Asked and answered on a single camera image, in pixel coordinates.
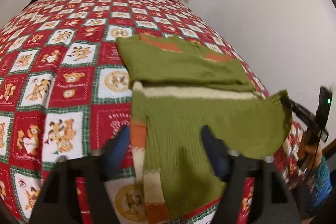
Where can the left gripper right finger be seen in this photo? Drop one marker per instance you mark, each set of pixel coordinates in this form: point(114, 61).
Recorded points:
point(272, 201)

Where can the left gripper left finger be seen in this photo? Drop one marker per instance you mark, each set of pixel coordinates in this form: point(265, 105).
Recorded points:
point(58, 199)

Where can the green orange cream striped sweater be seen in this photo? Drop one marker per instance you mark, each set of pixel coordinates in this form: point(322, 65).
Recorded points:
point(178, 87)

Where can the person's right hand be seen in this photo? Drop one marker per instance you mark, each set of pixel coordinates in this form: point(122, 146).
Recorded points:
point(314, 151)

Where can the blue patterned sleeve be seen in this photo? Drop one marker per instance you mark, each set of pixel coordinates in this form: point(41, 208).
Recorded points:
point(320, 186)

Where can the red teddy bear bedspread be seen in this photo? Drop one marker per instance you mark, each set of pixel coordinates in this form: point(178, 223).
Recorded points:
point(55, 58)

